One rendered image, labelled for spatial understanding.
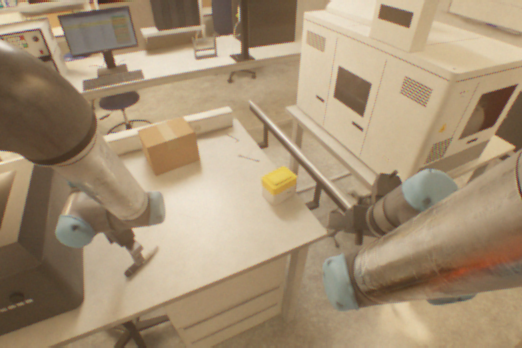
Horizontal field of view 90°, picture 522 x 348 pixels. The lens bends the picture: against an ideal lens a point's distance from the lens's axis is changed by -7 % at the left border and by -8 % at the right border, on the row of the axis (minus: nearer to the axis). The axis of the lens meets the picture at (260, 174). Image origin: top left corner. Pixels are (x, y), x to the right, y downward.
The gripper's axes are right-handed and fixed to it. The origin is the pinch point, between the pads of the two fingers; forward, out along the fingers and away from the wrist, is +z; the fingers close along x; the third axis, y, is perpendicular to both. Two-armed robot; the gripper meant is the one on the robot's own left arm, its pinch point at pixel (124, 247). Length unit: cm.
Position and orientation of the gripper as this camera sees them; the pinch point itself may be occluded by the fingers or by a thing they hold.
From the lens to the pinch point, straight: 95.8
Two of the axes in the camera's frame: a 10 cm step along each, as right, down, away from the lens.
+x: -8.3, -3.7, 4.1
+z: 0.0, 7.5, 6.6
